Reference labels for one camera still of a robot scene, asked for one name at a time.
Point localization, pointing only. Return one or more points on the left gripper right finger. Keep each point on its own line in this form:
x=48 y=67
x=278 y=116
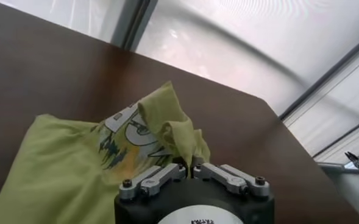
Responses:
x=231 y=179

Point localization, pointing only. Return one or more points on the curved dark railing behind glass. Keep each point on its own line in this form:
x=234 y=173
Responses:
x=243 y=45

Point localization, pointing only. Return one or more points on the slanted dark window frame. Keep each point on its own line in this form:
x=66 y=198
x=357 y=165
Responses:
x=328 y=91

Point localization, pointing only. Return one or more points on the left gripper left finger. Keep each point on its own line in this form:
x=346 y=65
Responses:
x=154 y=179

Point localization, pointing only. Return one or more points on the dark vertical window mullion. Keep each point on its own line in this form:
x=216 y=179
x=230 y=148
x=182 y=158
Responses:
x=135 y=22

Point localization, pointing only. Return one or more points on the green printed t-shirt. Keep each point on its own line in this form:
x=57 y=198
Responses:
x=69 y=170

